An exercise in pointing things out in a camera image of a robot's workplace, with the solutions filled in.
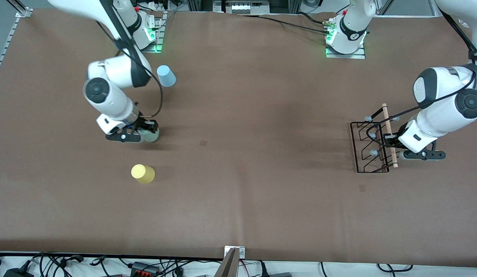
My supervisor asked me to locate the short black table cable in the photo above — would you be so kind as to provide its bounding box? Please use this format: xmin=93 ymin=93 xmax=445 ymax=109
xmin=298 ymin=12 xmax=332 ymax=27

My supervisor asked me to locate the yellow plastic cup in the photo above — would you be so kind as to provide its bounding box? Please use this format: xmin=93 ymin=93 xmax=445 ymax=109
xmin=131 ymin=164 xmax=155 ymax=184

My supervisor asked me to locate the grey control box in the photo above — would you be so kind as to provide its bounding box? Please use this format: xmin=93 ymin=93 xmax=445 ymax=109
xmin=213 ymin=0 xmax=270 ymax=15

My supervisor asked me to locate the brown table mat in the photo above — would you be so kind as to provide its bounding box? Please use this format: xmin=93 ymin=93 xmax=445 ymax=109
xmin=0 ymin=8 xmax=477 ymax=268

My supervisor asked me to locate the grey metal post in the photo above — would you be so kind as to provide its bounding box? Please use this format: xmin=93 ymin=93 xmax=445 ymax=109
xmin=214 ymin=248 xmax=241 ymax=277

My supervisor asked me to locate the light blue plastic cup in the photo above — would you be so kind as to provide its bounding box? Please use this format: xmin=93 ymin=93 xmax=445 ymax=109
xmin=157 ymin=65 xmax=177 ymax=88

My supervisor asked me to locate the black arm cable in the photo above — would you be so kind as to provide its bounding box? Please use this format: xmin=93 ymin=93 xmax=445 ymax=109
xmin=99 ymin=0 xmax=164 ymax=118
xmin=366 ymin=8 xmax=477 ymax=150

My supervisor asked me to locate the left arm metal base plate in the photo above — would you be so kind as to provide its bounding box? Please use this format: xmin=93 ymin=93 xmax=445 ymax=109
xmin=325 ymin=45 xmax=366 ymax=60

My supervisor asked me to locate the long black table cable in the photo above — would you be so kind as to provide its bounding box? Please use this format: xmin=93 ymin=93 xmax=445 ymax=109
xmin=238 ymin=14 xmax=333 ymax=36

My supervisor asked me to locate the orange black connector block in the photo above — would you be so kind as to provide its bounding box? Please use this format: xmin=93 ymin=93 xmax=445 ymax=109
xmin=130 ymin=262 xmax=161 ymax=277

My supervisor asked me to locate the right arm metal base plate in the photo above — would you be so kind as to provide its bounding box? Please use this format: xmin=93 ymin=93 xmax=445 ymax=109
xmin=140 ymin=12 xmax=164 ymax=53

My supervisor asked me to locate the mint green plastic cup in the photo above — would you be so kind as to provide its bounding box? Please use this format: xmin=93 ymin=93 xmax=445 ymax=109
xmin=140 ymin=129 xmax=161 ymax=144

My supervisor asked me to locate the silver mounting bracket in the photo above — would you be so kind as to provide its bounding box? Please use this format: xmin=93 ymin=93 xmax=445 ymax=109
xmin=224 ymin=246 xmax=246 ymax=259

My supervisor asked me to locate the aluminium frame profile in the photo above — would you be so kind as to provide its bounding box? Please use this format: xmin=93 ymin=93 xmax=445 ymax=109
xmin=7 ymin=0 xmax=33 ymax=18

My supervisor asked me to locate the perforated metal strip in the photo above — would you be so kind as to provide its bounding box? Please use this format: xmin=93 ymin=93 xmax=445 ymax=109
xmin=0 ymin=13 xmax=23 ymax=83

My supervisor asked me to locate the black looped floor cable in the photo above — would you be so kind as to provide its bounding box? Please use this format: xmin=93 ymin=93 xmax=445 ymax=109
xmin=377 ymin=263 xmax=414 ymax=274

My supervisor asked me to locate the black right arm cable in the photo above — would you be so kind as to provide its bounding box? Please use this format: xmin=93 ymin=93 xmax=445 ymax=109
xmin=99 ymin=0 xmax=164 ymax=118

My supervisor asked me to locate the white power strip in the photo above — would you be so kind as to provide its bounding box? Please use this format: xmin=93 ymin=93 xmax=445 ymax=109
xmin=146 ymin=0 xmax=170 ymax=12

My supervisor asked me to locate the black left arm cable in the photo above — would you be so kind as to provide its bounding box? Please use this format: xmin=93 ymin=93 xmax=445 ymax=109
xmin=366 ymin=8 xmax=477 ymax=150

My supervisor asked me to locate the black power adapter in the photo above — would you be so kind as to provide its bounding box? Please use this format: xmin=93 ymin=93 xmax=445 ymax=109
xmin=3 ymin=267 xmax=34 ymax=277

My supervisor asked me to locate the black wire cup holder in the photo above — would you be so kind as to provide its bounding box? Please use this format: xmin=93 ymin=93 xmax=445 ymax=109
xmin=350 ymin=103 xmax=401 ymax=174

